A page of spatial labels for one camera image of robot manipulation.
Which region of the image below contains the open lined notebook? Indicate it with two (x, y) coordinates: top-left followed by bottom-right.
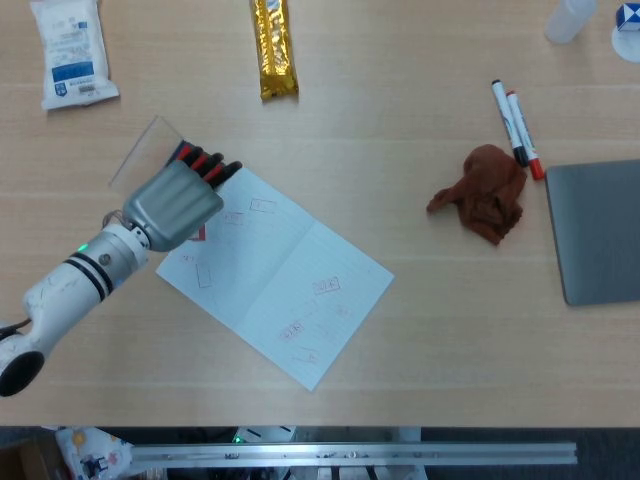
(155, 164), (395, 392)

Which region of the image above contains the white round base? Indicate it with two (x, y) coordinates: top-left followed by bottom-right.
(611, 24), (640, 64)

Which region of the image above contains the brown cardboard box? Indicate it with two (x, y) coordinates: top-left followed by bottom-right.
(0, 437), (51, 480)

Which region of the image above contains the white printed plastic bag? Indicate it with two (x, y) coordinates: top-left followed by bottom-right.
(54, 427), (134, 480)

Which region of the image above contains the white wipes packet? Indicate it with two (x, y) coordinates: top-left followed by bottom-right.
(28, 0), (121, 111)

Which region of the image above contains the clear plastic squeeze bottle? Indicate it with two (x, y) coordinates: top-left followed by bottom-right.
(543, 0), (598, 45)

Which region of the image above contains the red-capped whiteboard marker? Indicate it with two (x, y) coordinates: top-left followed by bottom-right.
(505, 90), (546, 181)

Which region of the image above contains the gold foil packet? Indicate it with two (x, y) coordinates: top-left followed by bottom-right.
(249, 0), (300, 103)

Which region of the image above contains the red ink pad with clear lid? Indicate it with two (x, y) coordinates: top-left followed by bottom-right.
(108, 115), (226, 201)

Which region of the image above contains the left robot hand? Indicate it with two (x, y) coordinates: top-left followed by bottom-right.
(122, 145), (244, 253)

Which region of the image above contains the aluminium profile rail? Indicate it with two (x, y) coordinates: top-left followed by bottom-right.
(130, 441), (579, 467)

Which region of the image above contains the white robot base unit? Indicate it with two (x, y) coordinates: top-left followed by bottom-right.
(232, 426), (296, 444)

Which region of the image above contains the black-capped whiteboard marker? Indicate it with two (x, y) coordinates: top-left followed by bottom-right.
(491, 79), (528, 168)

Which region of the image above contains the blue white snake puzzle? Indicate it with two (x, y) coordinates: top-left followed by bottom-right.
(615, 2), (640, 34)

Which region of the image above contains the grey closed laptop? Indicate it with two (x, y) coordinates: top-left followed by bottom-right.
(544, 159), (640, 307)

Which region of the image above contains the brown crumpled cloth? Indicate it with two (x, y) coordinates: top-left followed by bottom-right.
(425, 143), (528, 247)

